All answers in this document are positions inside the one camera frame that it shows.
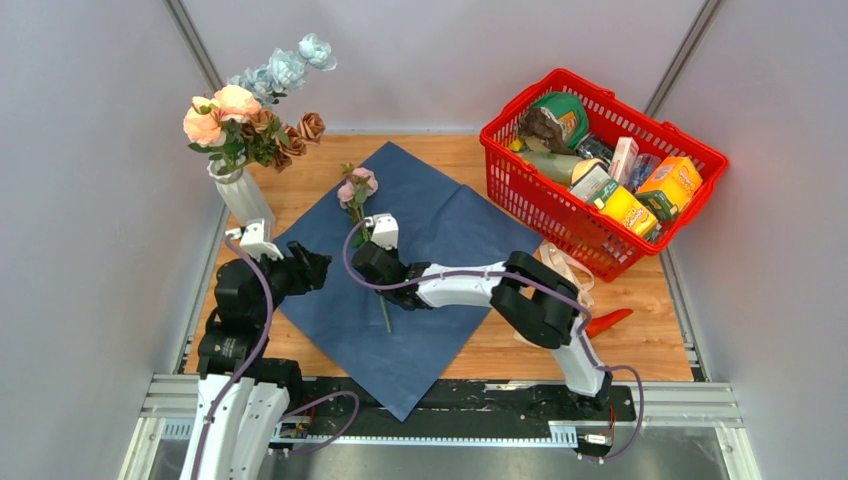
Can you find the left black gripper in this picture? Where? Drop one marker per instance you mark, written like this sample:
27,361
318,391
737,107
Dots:
308,270

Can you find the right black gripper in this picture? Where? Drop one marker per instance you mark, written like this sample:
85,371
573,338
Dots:
393,253

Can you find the blue pink flower stem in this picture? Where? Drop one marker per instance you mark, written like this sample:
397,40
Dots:
273,143

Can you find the pink rose flower stem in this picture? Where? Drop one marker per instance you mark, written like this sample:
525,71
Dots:
213,126

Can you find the cream ribbon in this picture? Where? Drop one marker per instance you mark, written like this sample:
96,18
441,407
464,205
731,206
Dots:
571,269

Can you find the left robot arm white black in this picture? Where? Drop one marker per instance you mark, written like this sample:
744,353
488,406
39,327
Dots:
241,395

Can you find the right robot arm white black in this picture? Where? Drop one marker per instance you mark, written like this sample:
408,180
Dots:
539,304

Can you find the white ribbed vase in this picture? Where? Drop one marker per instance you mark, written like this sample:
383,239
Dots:
241,194

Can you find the red shopping basket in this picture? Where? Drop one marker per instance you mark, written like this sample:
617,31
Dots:
536,187

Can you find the olive green bottle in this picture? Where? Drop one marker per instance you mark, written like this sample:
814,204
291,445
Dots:
561,168

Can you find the brown crumpled bag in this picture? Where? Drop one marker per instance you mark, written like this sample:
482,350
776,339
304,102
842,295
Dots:
541,124

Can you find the toy carrot with leaves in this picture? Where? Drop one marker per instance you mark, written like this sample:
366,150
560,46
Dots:
600,324

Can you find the dark foil packet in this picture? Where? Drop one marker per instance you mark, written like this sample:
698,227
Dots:
591,146

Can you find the yellow green box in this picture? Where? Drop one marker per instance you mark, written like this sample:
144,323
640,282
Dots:
614,201

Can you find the green snack bag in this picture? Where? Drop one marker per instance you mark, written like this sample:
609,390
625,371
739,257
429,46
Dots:
568,109

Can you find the pink white box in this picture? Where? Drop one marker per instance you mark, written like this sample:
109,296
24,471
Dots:
623,159

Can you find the clear plastic bottle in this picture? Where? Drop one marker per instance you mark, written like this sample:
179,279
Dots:
643,166

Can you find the orange box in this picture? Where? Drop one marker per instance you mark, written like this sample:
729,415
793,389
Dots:
670,188

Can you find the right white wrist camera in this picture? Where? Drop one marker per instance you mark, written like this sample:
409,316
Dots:
384,230

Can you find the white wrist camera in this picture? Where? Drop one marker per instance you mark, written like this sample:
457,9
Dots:
254,239
384,230

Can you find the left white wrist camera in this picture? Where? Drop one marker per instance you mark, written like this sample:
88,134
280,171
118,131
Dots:
254,239

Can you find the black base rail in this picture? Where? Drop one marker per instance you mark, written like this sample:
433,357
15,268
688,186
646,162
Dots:
526,413

